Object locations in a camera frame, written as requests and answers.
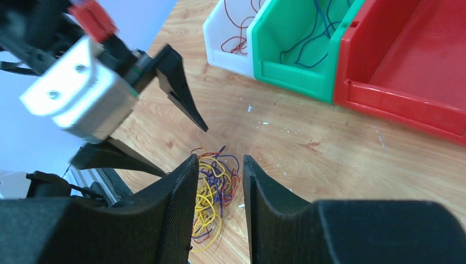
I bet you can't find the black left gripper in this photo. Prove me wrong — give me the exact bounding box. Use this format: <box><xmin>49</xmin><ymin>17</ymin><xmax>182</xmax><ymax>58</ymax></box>
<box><xmin>1</xmin><ymin>1</ymin><xmax>157</xmax><ymax>91</ymax></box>

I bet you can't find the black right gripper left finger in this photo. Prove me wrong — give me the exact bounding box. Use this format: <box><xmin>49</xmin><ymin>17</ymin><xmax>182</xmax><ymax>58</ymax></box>
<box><xmin>1</xmin><ymin>155</ymin><xmax>199</xmax><ymax>263</ymax></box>

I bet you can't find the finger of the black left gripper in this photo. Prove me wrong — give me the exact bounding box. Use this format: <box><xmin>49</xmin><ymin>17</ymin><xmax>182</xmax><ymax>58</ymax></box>
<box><xmin>154</xmin><ymin>44</ymin><xmax>208</xmax><ymax>132</ymax></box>
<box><xmin>70</xmin><ymin>137</ymin><xmax>167</xmax><ymax>177</ymax></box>

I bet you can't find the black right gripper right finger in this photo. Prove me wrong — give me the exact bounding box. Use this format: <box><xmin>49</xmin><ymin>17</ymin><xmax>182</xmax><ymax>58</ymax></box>
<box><xmin>243</xmin><ymin>155</ymin><xmax>465</xmax><ymax>263</ymax></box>

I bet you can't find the coloured wire bundle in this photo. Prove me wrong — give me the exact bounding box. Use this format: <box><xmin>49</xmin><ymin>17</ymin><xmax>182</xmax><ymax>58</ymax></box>
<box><xmin>189</xmin><ymin>145</ymin><xmax>242</xmax><ymax>253</ymax></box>

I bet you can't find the red wire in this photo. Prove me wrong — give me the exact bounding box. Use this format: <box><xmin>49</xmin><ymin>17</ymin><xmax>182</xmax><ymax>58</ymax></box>
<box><xmin>220</xmin><ymin>0</ymin><xmax>268</xmax><ymax>56</ymax></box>

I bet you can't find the blue wire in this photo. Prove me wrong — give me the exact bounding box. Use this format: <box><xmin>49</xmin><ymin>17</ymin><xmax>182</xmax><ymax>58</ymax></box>
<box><xmin>279</xmin><ymin>0</ymin><xmax>347</xmax><ymax>69</ymax></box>

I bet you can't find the white plastic bin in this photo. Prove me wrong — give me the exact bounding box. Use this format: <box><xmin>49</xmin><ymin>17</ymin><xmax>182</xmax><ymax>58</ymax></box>
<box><xmin>203</xmin><ymin>1</ymin><xmax>269</xmax><ymax>79</ymax></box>

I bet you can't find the green plastic bin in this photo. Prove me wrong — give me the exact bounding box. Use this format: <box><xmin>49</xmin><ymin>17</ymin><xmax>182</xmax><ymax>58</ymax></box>
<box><xmin>252</xmin><ymin>0</ymin><xmax>365</xmax><ymax>103</ymax></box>

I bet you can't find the red plastic bin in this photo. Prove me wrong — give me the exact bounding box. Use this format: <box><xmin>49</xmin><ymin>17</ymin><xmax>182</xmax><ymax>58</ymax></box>
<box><xmin>334</xmin><ymin>1</ymin><xmax>465</xmax><ymax>146</ymax></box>

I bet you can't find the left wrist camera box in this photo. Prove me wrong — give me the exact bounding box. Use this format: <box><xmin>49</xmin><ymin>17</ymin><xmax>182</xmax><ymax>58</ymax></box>
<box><xmin>20</xmin><ymin>36</ymin><xmax>138</xmax><ymax>144</ymax></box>

